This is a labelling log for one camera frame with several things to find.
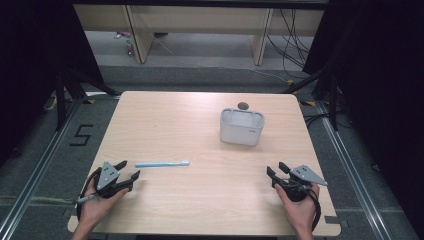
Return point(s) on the light wooden desk frame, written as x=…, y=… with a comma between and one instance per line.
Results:
x=200, y=20

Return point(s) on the grey plastic holder box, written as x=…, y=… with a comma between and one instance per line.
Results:
x=241, y=129

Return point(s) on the aluminium floor rail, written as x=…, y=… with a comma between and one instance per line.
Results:
x=36, y=170
x=353, y=176

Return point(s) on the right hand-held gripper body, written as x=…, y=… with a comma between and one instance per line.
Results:
x=296, y=183

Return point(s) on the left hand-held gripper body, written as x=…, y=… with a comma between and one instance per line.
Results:
x=107, y=180

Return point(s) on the person's left hand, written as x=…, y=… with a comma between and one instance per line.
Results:
x=96, y=206

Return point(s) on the black metal stand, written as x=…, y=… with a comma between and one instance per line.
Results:
x=333, y=100
x=60, y=100

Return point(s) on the person's right hand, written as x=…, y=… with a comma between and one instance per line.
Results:
x=300, y=210

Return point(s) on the black curtain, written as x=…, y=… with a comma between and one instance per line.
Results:
x=383, y=100
x=36, y=66

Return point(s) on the small colourful floor clutter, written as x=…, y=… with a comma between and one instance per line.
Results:
x=128, y=46

